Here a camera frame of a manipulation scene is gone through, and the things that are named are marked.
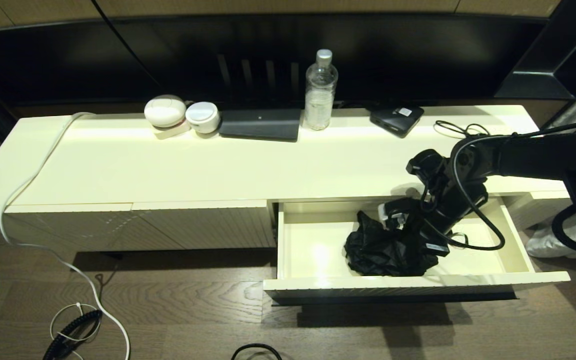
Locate black umbrella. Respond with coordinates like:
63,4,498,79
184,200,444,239
344,211,441,277

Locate white ribbed drawer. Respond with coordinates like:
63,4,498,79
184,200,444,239
263,197,572,306

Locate white low cabinet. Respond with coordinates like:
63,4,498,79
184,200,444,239
0,104,576,253

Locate black box with white label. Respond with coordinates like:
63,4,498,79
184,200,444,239
369,105,425,139

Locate clear plastic water bottle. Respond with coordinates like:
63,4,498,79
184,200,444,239
304,49,339,131

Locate black television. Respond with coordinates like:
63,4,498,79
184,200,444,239
0,14,544,118

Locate dark grey flat box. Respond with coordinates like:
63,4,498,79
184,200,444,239
218,108,302,143

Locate white ribbed cabinet door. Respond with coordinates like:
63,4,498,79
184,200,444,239
7,202,185,252
133,200,277,250

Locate small white round device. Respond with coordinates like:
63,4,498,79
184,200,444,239
185,101,221,134

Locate large white round device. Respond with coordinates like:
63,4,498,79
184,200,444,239
144,94,187,128

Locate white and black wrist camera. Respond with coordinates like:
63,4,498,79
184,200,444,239
378,199,411,231

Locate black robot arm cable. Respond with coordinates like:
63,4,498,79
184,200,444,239
435,117,576,251

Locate thin black USB cable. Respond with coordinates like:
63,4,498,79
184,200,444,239
433,120,492,139

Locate black floor cable with plug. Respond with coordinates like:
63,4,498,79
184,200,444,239
231,343,283,360

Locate black wall shelf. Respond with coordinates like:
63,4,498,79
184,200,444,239
493,0,576,101

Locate thin white cable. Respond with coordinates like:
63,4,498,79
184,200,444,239
49,302,103,360

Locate black coiled cable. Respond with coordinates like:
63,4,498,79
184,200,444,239
43,310,104,360

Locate white power cable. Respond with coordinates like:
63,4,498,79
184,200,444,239
0,112,132,360

